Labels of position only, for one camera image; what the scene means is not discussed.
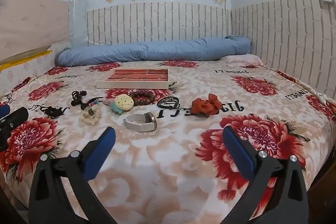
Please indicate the clear plastic sheet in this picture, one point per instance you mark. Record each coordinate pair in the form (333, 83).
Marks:
(77, 16)

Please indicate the pink pillow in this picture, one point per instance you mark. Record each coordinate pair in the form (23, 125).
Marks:
(244, 59)

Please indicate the yellow tape strip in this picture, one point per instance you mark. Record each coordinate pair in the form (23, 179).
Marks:
(23, 58)

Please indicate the black scrunchie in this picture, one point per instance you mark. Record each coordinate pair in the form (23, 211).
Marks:
(52, 111)

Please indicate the pineapple plush toy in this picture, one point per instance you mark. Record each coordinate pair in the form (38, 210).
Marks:
(124, 103)

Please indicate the orange scrunchie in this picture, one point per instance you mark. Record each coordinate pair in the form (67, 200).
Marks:
(202, 106)

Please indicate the cream scrunchie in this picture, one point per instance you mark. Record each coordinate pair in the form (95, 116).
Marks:
(88, 119)

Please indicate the tray with red brick lining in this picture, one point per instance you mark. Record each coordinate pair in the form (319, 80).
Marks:
(136, 75)

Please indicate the red floral printed blanket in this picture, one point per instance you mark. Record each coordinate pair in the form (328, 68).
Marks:
(162, 161)

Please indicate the pink padded board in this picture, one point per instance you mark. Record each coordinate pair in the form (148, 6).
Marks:
(31, 24)

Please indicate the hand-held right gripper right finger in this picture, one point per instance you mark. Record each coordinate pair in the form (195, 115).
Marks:
(237, 153)

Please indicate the rolled blue duvet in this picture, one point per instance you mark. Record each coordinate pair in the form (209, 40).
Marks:
(157, 49)

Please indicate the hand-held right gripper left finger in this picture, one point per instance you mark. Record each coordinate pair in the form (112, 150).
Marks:
(101, 150)

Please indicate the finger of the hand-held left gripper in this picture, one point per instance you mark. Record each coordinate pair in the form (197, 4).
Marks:
(15, 117)
(4, 110)

